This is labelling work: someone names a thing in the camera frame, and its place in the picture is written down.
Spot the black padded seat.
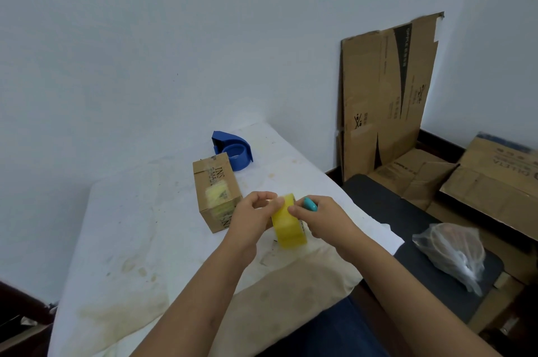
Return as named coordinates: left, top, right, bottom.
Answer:
left=341, top=174, right=504, bottom=324

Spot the person's left hand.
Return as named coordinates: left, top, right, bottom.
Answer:
left=225, top=191, right=286, bottom=258

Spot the person's left forearm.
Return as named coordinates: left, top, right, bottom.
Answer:
left=130, top=239, right=258, bottom=357

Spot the large open cardboard box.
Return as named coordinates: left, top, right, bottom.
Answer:
left=368, top=132, right=538, bottom=334

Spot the small brown cardboard box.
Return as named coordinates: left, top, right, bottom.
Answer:
left=193, top=152, right=243, bottom=234

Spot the yellow packing tape roll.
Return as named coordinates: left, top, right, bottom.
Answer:
left=269, top=194, right=308, bottom=249

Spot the person's right forearm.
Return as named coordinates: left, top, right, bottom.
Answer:
left=336, top=231, right=503, bottom=357

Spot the clear plastic bag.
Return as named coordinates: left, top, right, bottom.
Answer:
left=412, top=223, right=486, bottom=297

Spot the blue tape dispenser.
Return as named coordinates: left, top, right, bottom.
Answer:
left=211, top=131, right=254, bottom=172

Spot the white stained table cloth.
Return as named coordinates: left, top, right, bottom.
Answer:
left=47, top=122, right=405, bottom=357

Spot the folded cardboard flap piece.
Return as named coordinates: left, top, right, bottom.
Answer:
left=401, top=161, right=460, bottom=211

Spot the person's blue trouser leg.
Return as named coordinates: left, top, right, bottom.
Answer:
left=256, top=296, right=389, bottom=357

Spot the flattened cardboard sheet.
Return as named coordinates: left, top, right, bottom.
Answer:
left=337, top=12, right=444, bottom=183

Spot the person's right hand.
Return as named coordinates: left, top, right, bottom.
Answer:
left=287, top=195, right=363, bottom=253

